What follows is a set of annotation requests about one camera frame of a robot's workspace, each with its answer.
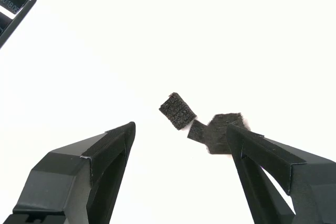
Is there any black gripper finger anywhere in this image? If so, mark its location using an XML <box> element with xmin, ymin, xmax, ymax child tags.
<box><xmin>225</xmin><ymin>123</ymin><xmax>336</xmax><ymax>224</ymax></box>
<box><xmin>0</xmin><ymin>121</ymin><xmax>137</xmax><ymax>224</ymax></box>

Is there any black phone with timer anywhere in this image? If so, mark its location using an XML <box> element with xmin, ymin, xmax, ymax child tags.
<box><xmin>0</xmin><ymin>0</ymin><xmax>38</xmax><ymax>50</ymax></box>

